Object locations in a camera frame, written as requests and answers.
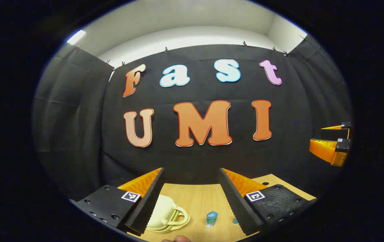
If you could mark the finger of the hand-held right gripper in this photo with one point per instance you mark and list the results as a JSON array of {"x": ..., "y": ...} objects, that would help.
[
  {"x": 334, "y": 133},
  {"x": 342, "y": 145}
]

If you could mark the pale yellow suitcase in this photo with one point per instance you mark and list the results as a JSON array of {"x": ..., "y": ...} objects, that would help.
[{"x": 165, "y": 210}]

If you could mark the ceiling light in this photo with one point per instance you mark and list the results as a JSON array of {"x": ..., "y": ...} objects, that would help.
[{"x": 76, "y": 36}]

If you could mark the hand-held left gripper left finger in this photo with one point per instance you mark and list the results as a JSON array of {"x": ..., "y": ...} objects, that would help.
[{"x": 150, "y": 201}]

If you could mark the black backdrop cloth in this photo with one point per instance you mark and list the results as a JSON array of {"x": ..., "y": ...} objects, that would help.
[{"x": 192, "y": 158}]

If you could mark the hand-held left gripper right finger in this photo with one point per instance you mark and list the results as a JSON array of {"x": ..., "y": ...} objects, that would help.
[{"x": 235, "y": 201}]

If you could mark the blue glass lotion bottle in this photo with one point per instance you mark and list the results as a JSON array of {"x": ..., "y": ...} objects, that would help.
[{"x": 212, "y": 218}]

